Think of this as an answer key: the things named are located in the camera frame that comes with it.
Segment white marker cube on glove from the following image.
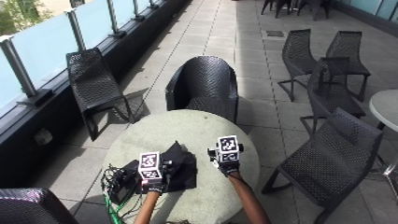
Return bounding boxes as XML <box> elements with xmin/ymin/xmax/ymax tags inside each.
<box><xmin>139</xmin><ymin>151</ymin><xmax>164</xmax><ymax>181</ymax></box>
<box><xmin>216</xmin><ymin>134</ymin><xmax>243</xmax><ymax>163</ymax></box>

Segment white marker cube on right glove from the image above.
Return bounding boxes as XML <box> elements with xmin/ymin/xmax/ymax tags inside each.
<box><xmin>216</xmin><ymin>134</ymin><xmax>243</xmax><ymax>163</ymax></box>

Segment green cable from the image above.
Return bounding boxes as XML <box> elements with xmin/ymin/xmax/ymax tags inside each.
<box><xmin>103</xmin><ymin>186</ymin><xmax>139</xmax><ymax>224</ymax></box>

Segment dark background chair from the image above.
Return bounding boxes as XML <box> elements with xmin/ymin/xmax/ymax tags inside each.
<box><xmin>260</xmin><ymin>0</ymin><xmax>295</xmax><ymax>19</ymax></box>
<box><xmin>295</xmin><ymin>0</ymin><xmax>333</xmax><ymax>22</ymax></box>

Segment person's right hand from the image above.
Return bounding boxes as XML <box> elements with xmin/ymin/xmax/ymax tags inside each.
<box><xmin>207</xmin><ymin>146</ymin><xmax>246</xmax><ymax>177</ymax></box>

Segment white round table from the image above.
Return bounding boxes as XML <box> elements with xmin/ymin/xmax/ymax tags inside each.
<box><xmin>369</xmin><ymin>89</ymin><xmax>398</xmax><ymax>195</ymax></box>

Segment white marker cube on left glove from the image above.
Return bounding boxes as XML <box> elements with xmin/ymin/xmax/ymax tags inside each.
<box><xmin>139</xmin><ymin>151</ymin><xmax>164</xmax><ymax>181</ymax></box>

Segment frosted glass railing panels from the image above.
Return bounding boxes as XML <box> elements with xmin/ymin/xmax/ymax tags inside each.
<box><xmin>0</xmin><ymin>0</ymin><xmax>162</xmax><ymax>110</ymax></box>

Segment person's left hand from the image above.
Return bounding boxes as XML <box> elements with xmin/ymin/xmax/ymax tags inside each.
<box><xmin>140</xmin><ymin>158</ymin><xmax>175</xmax><ymax>194</ymax></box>

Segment black cloth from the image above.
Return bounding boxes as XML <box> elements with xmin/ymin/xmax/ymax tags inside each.
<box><xmin>124</xmin><ymin>141</ymin><xmax>200</xmax><ymax>193</ymax></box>

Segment grey metal railing post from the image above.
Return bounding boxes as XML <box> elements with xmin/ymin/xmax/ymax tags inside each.
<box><xmin>131</xmin><ymin>0</ymin><xmax>147</xmax><ymax>22</ymax></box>
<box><xmin>66</xmin><ymin>8</ymin><xmax>87</xmax><ymax>52</ymax></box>
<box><xmin>106</xmin><ymin>0</ymin><xmax>127</xmax><ymax>39</ymax></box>
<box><xmin>0</xmin><ymin>35</ymin><xmax>55</xmax><ymax>107</ymax></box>

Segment black perforated armless chair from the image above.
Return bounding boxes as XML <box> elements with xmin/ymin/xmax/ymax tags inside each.
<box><xmin>66</xmin><ymin>47</ymin><xmax>138</xmax><ymax>142</ymax></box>
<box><xmin>261</xmin><ymin>107</ymin><xmax>385</xmax><ymax>224</ymax></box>
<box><xmin>325</xmin><ymin>30</ymin><xmax>372</xmax><ymax>103</ymax></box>
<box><xmin>299</xmin><ymin>57</ymin><xmax>368</xmax><ymax>135</ymax></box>
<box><xmin>276</xmin><ymin>28</ymin><xmax>320</xmax><ymax>103</ymax></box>

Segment black woven tub armchair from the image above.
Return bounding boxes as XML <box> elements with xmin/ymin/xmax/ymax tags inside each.
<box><xmin>0</xmin><ymin>187</ymin><xmax>82</xmax><ymax>224</ymax></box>
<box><xmin>164</xmin><ymin>55</ymin><xmax>240</xmax><ymax>124</ymax></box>

